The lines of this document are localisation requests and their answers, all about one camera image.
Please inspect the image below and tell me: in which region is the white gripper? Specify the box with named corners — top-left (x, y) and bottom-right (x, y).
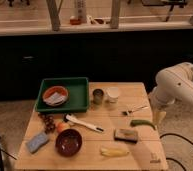
top-left (148, 87), bottom-right (174, 126)

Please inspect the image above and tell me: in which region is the black whiteboard eraser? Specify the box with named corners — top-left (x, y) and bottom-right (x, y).
top-left (114, 129), bottom-right (138, 143)

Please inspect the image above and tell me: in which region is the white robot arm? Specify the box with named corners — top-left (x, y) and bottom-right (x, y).
top-left (149, 62), bottom-right (193, 126)

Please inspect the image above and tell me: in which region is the white paper cup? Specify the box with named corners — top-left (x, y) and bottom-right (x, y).
top-left (106, 87), bottom-right (120, 103)

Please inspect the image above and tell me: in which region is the metal cup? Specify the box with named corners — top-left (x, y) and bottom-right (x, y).
top-left (93, 89), bottom-right (104, 105)

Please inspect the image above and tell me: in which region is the green chili pepper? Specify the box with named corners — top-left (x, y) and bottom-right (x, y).
top-left (130, 119), bottom-right (156, 130)

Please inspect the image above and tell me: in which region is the metal fork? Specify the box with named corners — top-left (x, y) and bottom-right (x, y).
top-left (122, 106), bottom-right (148, 116)

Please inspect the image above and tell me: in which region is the wooden table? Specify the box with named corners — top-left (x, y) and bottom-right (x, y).
top-left (15, 83), bottom-right (168, 171)

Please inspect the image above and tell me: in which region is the yellow banana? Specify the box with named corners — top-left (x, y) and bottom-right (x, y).
top-left (100, 147), bottom-right (129, 157)

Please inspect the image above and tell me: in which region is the dark red bowl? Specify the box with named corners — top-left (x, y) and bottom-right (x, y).
top-left (55, 129), bottom-right (82, 157)

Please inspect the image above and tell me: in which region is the orange peach fruit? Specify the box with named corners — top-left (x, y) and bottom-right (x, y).
top-left (56, 122), bottom-right (70, 133)

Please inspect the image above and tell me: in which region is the green plastic tray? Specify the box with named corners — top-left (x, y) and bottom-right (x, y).
top-left (35, 77), bottom-right (89, 114)

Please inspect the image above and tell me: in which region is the grey folded cloth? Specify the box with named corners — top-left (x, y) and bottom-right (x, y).
top-left (45, 92), bottom-right (65, 104)

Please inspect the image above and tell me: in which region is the bunch of dark grapes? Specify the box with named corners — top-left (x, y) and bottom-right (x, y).
top-left (39, 114), bottom-right (56, 134)

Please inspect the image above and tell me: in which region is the blue sponge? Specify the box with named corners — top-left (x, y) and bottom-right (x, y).
top-left (26, 132), bottom-right (49, 153)

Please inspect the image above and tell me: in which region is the black cable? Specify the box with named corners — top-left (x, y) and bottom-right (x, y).
top-left (159, 132), bottom-right (193, 171)

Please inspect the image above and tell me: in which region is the white handled brush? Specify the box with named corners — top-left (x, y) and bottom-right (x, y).
top-left (64, 114), bottom-right (104, 133)

